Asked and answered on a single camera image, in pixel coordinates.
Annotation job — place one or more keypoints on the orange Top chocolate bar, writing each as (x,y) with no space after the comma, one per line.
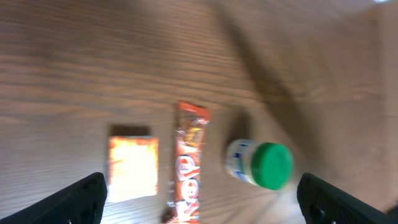
(184,202)

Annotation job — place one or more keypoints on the green-capped white bottle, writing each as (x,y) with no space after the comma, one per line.
(265,164)

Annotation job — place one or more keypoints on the small orange box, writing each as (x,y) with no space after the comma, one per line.
(133,163)

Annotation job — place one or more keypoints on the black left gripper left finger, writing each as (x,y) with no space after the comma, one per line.
(79,203)

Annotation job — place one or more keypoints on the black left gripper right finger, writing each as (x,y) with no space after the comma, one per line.
(321,202)

